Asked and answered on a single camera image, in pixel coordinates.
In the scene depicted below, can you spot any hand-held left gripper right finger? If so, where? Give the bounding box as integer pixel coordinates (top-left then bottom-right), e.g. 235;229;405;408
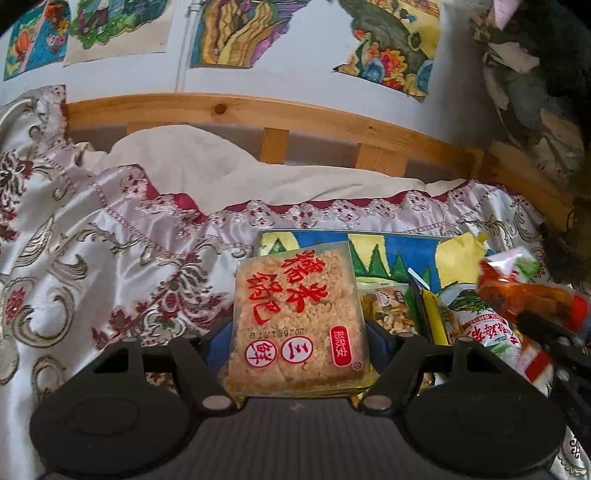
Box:
359;320;502;412

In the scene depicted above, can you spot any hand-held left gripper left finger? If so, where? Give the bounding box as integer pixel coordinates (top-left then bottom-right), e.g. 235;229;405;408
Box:
91;320;235;412

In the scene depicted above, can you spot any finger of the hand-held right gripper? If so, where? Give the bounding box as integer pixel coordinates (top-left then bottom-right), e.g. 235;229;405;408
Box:
517;311;591;370

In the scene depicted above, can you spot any clear nut bar packet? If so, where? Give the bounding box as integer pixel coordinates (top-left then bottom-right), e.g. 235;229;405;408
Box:
359;283;437;393

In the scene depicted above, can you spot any orange snack packet red label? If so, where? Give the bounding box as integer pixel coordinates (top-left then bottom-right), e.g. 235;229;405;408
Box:
477;258;591;335

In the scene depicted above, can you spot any yellow green snack packet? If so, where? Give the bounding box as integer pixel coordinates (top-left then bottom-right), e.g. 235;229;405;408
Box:
407;270;465;348

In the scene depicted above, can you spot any green white snack packet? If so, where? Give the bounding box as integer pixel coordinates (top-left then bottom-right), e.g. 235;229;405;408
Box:
436;247;555;398

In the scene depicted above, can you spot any puffed rice cracker packet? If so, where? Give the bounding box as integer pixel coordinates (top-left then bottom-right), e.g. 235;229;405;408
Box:
222;241;377;400

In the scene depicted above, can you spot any crayon drawing paper liner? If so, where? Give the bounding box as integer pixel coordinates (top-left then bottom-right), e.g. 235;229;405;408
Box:
256;229;490;289

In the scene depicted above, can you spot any floral satin blanket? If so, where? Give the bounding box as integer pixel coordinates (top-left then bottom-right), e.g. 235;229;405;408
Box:
0;84;591;480

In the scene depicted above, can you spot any cream bed sheet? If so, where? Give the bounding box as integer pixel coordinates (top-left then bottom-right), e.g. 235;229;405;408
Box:
69;127;468;216

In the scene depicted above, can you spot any torn colourful wall poster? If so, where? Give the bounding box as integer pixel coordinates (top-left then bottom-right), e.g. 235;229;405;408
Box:
332;0;443;101

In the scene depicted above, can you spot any white wall pipe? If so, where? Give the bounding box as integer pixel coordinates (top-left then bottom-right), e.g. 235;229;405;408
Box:
174;0;205;93

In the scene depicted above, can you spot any yellow wavy wall poster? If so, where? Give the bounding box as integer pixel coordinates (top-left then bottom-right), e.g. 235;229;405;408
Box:
189;0;308;71

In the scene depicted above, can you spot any green figure wall poster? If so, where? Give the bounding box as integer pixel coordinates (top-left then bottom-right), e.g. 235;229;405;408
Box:
62;0;179;66

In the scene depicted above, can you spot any colourful figure wall poster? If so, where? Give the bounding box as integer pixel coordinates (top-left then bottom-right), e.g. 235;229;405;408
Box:
2;0;73;82

